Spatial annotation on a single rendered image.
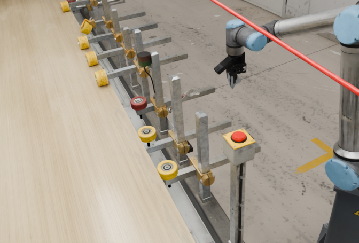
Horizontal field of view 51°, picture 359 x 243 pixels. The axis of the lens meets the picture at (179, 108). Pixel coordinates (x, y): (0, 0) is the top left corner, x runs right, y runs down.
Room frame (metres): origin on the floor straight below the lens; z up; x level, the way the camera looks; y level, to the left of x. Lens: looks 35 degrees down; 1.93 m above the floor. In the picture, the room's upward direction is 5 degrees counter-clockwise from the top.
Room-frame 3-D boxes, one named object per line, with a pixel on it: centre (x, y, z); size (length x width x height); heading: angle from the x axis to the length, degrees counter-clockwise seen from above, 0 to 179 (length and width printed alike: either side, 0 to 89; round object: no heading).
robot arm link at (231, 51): (1.75, -0.31, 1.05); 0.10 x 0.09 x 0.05; 21
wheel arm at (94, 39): (2.31, 0.34, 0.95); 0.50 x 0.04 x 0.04; 110
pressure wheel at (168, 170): (1.08, 0.07, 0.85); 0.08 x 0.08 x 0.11
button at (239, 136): (0.84, -0.16, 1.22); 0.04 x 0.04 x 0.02
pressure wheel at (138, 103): (1.56, 0.20, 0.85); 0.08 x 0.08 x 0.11
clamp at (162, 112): (1.58, 0.10, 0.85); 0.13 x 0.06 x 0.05; 20
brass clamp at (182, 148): (1.34, 0.02, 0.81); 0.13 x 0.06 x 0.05; 20
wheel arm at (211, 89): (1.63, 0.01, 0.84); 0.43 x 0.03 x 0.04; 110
